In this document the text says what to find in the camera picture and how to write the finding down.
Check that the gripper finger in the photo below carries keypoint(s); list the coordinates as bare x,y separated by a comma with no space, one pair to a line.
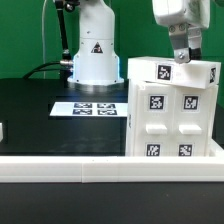
178,35
195,43

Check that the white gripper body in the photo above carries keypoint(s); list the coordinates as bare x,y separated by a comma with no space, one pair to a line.
172,12

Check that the white cabinet door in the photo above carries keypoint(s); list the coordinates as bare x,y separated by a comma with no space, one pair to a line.
193,120
154,117

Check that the white cabinet body box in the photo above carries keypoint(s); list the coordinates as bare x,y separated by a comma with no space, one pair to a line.
131,117

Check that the white cabinet top block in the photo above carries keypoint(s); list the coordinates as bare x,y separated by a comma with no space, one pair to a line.
195,74

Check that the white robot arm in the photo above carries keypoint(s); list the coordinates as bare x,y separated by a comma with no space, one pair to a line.
96,65

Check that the white marker sheet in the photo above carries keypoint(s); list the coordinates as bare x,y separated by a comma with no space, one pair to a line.
89,109

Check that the white L-shaped fence rail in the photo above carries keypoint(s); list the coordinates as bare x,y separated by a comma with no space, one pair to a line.
113,169

